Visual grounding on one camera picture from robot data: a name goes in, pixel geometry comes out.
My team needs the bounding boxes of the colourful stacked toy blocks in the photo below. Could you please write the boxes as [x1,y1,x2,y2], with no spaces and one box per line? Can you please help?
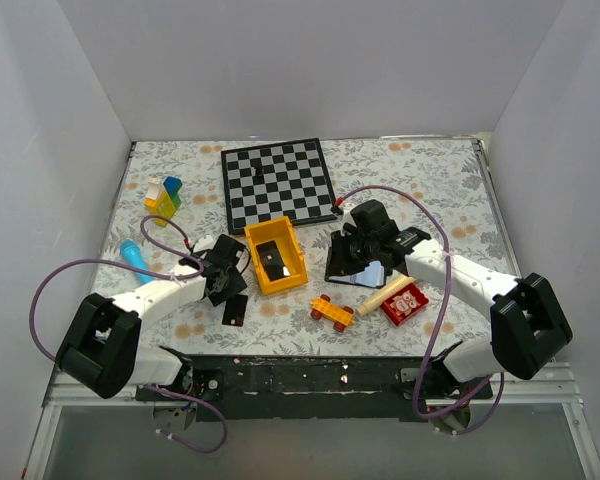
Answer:
[144,176,182,219]

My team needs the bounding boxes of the purple cable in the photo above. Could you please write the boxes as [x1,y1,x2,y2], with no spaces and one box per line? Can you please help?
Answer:
[331,185,505,435]
[28,215,229,454]

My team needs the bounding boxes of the black card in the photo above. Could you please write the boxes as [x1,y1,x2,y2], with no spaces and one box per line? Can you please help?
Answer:
[256,240,290,282]
[222,294,248,327]

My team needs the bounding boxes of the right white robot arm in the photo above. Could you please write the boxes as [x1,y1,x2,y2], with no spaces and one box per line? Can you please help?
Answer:
[326,200,573,398]

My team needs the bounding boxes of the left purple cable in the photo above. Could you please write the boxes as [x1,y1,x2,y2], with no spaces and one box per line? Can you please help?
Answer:
[28,215,229,454]

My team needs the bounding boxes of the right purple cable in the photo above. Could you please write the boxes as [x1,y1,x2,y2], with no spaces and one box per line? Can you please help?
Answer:
[331,185,505,435]

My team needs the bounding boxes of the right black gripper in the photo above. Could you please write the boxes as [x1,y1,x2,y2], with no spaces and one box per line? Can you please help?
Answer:
[325,228,377,277]

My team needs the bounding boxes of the orange toy car block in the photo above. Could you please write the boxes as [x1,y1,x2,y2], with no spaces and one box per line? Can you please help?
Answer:
[310,294,355,333]

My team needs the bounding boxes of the red owl toy block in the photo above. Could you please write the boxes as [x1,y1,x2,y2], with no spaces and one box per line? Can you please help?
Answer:
[381,283,429,327]

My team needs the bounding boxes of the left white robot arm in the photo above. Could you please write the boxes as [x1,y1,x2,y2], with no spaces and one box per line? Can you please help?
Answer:
[55,234,250,400]

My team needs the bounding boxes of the black leather card holder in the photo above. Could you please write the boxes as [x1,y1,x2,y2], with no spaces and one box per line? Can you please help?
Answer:
[324,261,391,289]

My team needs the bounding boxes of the black white chessboard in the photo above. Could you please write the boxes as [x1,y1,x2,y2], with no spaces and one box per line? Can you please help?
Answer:
[221,138,336,235]

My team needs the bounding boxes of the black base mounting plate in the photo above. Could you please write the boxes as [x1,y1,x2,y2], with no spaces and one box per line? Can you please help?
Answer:
[134,354,496,424]

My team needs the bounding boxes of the cream toy microphone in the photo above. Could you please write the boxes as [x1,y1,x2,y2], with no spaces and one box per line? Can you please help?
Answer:
[356,275,415,316]

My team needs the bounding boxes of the blue toy microphone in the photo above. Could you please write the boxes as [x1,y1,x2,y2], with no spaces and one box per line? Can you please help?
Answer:
[119,240,156,285]

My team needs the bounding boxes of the floral table mat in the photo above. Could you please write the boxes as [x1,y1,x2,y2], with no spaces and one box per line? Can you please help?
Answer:
[93,139,517,356]

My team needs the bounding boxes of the yellow plastic bin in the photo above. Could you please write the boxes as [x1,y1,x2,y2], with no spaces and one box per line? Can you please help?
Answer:
[245,216,308,296]

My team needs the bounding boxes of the aluminium frame rail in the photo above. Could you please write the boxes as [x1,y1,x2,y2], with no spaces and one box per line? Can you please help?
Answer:
[22,363,156,480]

